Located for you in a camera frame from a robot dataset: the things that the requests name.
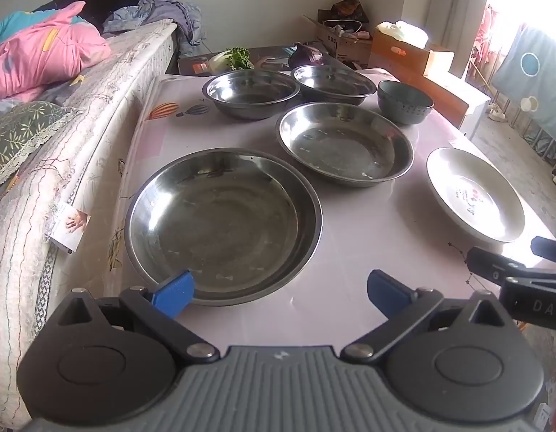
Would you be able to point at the brown cardboard box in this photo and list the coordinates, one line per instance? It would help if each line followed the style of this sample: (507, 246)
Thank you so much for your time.
(408, 56)

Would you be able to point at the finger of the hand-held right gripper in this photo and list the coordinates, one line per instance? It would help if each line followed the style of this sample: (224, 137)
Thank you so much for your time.
(550, 249)
(494, 267)

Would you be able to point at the white quilted mattress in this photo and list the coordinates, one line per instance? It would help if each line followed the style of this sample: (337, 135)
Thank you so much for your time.
(102, 112)

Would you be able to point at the stainless steel bowl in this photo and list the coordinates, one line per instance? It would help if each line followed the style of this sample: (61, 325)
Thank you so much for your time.
(251, 90)
(336, 83)

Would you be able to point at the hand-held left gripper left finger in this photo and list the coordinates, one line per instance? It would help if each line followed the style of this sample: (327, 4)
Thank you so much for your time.
(174, 288)

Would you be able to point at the blue printed blanket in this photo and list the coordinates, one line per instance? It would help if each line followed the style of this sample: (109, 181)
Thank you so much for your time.
(539, 81)

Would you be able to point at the teal ceramic bowl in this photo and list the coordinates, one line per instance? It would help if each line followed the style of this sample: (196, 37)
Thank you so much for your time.
(404, 108)

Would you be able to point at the pink hanging clothes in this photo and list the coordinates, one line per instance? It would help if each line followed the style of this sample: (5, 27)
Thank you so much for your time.
(487, 36)

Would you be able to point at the green floral pillow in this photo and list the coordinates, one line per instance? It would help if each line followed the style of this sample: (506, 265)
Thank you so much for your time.
(21, 135)

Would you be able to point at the white plastic bag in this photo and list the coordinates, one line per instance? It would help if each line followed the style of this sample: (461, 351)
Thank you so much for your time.
(404, 31)

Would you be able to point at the mattress label tag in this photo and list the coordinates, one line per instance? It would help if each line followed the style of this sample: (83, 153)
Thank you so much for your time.
(71, 229)

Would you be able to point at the white ceramic plate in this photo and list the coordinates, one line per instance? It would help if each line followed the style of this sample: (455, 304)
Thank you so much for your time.
(476, 193)

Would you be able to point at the dark paper bag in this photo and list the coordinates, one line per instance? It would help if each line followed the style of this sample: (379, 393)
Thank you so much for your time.
(350, 9)

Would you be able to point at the grey-blue crumpled clothes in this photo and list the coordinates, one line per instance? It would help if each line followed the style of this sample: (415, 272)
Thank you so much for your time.
(170, 18)

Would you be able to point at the flat printed carton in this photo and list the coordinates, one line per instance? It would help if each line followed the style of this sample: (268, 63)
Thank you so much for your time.
(192, 65)

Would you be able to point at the pink and blue quilt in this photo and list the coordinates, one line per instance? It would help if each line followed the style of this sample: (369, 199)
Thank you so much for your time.
(44, 54)

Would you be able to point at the stainless steel plate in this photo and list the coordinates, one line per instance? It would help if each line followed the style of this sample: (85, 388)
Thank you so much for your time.
(345, 144)
(215, 225)

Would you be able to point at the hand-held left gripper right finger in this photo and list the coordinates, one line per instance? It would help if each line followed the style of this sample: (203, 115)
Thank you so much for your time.
(386, 290)

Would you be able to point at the open cardboard box with clutter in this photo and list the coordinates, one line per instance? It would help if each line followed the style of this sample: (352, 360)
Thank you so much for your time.
(345, 45)

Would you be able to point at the napa cabbage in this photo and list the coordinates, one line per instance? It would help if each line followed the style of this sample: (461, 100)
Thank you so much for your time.
(237, 58)

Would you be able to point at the purple cabbage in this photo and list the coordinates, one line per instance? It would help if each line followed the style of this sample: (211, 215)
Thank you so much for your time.
(305, 57)

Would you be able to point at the large cardboard box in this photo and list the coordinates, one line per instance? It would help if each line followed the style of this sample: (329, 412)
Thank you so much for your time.
(449, 94)

